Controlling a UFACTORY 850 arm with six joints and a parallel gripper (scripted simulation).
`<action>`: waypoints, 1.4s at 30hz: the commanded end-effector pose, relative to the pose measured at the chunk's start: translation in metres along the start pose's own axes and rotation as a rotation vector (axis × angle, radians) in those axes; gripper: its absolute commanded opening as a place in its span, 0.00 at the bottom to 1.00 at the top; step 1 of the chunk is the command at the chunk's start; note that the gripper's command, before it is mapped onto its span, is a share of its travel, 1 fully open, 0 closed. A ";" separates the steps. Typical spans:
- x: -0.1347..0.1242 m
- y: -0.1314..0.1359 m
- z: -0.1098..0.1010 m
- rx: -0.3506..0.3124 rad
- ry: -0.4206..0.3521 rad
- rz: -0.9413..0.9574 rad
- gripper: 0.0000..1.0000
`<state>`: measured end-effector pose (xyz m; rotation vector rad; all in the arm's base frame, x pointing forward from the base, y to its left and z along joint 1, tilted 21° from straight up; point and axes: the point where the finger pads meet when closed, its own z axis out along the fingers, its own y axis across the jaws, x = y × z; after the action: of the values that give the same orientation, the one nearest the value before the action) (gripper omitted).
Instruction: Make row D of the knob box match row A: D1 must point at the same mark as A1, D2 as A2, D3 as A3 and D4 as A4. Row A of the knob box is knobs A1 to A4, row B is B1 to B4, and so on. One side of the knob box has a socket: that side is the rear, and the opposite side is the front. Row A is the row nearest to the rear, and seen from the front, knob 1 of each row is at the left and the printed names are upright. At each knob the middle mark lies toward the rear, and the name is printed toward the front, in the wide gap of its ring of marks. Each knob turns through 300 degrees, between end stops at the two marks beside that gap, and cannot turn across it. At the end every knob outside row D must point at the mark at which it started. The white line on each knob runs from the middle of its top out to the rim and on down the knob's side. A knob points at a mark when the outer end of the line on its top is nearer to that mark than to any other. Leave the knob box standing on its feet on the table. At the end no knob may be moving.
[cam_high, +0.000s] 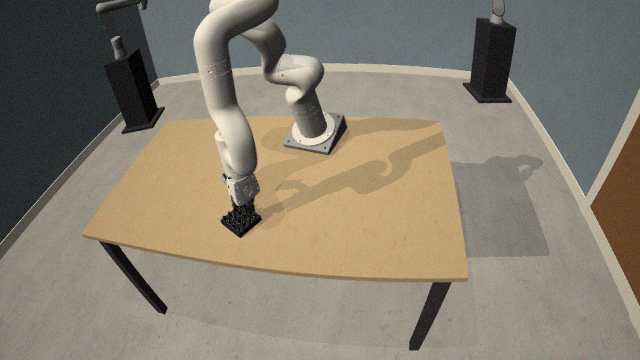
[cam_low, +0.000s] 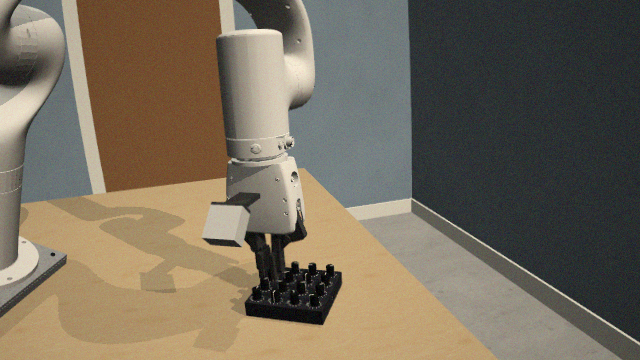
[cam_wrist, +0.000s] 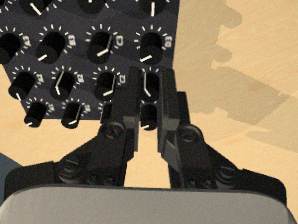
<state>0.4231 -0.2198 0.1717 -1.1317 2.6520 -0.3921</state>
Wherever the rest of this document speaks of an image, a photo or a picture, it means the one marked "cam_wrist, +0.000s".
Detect black knob box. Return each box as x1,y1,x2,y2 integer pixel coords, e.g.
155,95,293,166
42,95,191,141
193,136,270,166
0,0,180,131

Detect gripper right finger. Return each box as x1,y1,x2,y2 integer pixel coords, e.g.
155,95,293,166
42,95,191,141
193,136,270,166
157,69,287,206

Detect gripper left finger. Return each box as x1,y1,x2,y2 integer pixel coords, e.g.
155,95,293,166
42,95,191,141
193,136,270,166
3,67,142,203

